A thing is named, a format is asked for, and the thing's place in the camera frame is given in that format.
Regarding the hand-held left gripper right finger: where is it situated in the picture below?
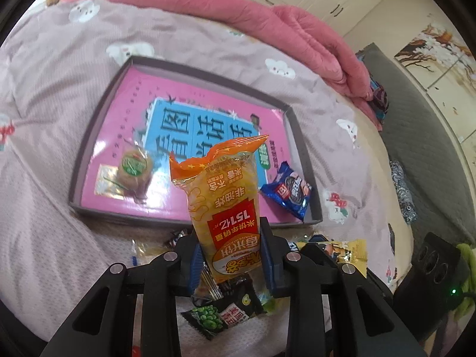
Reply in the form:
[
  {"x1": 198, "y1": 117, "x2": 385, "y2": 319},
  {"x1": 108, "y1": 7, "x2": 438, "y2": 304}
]
[{"x1": 258, "y1": 216, "x2": 426, "y2": 357}]

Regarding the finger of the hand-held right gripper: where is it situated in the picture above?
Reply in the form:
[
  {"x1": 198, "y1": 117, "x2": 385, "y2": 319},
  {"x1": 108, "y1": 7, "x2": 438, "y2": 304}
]
[{"x1": 297, "y1": 235, "x2": 335, "y2": 257}]

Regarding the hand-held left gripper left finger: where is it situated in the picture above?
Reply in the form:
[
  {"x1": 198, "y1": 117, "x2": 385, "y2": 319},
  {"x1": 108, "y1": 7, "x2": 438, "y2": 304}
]
[{"x1": 39, "y1": 227, "x2": 207, "y2": 357}]

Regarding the yellow cartoon snack packet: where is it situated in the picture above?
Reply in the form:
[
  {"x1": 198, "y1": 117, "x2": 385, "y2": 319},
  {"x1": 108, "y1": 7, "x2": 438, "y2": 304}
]
[{"x1": 290, "y1": 239, "x2": 369, "y2": 279}]

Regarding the clear cracker packet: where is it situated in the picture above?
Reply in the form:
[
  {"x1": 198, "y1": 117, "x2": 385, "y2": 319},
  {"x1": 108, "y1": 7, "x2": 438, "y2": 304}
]
[{"x1": 128, "y1": 240, "x2": 166, "y2": 268}]

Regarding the black green pea packet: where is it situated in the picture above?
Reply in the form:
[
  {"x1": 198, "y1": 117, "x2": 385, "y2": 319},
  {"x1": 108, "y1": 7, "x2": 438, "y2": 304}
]
[{"x1": 180, "y1": 279, "x2": 266, "y2": 341}]

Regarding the orange rice cracker packet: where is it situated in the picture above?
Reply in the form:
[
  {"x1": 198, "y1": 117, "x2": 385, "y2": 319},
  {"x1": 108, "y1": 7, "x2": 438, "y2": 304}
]
[{"x1": 169, "y1": 134, "x2": 270, "y2": 283}]

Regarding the grey box tray pink print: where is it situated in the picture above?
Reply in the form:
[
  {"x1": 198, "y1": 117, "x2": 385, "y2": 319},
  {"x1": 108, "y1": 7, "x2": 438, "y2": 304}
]
[{"x1": 68, "y1": 56, "x2": 323, "y2": 229}]

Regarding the dark chocolate bar wrapper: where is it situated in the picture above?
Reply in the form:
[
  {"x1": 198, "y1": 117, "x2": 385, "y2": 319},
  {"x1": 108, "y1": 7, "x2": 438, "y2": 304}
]
[{"x1": 164, "y1": 229, "x2": 190, "y2": 248}]

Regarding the green cloth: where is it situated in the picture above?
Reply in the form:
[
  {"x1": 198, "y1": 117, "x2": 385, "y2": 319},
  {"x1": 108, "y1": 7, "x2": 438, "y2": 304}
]
[{"x1": 455, "y1": 243, "x2": 476, "y2": 320}]

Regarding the blue cookie packet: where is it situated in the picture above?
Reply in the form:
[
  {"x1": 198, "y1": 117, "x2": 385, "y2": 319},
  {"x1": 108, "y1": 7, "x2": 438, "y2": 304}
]
[{"x1": 259, "y1": 161, "x2": 313, "y2": 221}]

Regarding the dark patterned cloth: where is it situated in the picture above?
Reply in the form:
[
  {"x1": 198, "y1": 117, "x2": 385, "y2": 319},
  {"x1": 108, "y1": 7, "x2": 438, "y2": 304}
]
[{"x1": 389, "y1": 160, "x2": 419, "y2": 224}]

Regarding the round pastry green label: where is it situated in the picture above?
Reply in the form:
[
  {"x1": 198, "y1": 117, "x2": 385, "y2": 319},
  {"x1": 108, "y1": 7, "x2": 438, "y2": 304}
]
[{"x1": 115, "y1": 143, "x2": 155, "y2": 201}]

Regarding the grey quilted headboard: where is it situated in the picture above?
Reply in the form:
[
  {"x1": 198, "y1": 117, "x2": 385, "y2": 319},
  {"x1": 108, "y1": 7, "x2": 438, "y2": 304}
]
[{"x1": 357, "y1": 43, "x2": 476, "y2": 253}]

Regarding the colourful patterned clothing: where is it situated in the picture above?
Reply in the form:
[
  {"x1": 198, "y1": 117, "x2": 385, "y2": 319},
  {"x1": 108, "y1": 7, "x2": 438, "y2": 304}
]
[{"x1": 357, "y1": 54, "x2": 389, "y2": 120}]

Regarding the pink quilt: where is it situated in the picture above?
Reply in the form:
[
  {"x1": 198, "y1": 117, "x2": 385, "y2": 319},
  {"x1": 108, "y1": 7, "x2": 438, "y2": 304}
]
[{"x1": 59, "y1": 0, "x2": 385, "y2": 132}]

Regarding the mauve printed bedsheet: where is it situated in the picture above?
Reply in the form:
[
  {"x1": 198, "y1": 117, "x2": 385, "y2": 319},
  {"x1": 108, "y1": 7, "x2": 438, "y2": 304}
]
[{"x1": 0, "y1": 0, "x2": 413, "y2": 343}]

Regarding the floral wall painting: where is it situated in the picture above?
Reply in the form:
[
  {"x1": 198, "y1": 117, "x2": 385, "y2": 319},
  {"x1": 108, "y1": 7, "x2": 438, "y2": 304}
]
[{"x1": 394, "y1": 22, "x2": 476, "y2": 93}]

